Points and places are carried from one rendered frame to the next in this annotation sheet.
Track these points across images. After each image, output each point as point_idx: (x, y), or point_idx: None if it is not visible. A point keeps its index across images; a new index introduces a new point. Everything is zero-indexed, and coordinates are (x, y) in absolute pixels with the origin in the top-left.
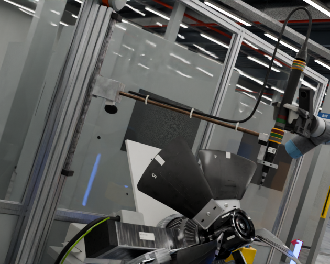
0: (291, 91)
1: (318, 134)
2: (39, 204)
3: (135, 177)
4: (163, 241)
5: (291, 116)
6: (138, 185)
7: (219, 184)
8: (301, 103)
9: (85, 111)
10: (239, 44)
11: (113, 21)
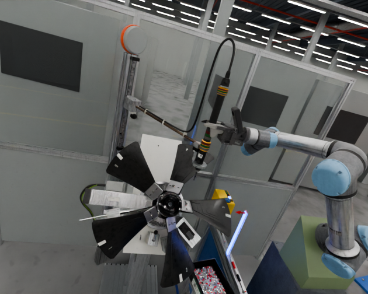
0: (214, 112)
1: (252, 143)
2: (109, 162)
3: None
4: (125, 202)
5: (212, 132)
6: (107, 170)
7: (179, 170)
8: (233, 119)
9: (124, 116)
10: (257, 61)
11: (132, 62)
